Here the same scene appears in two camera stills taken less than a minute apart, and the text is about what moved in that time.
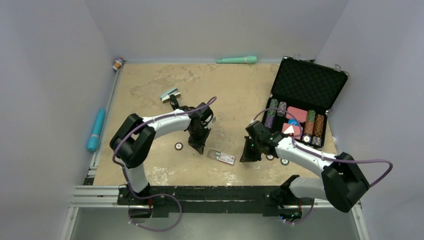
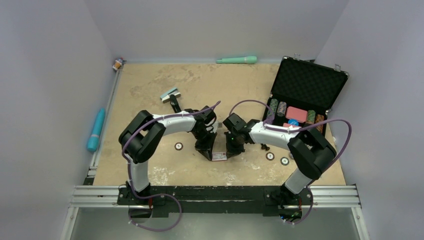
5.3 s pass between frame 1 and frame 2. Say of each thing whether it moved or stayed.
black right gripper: moved
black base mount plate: stayed
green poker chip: stayed
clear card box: moved
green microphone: stayed
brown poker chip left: stayed
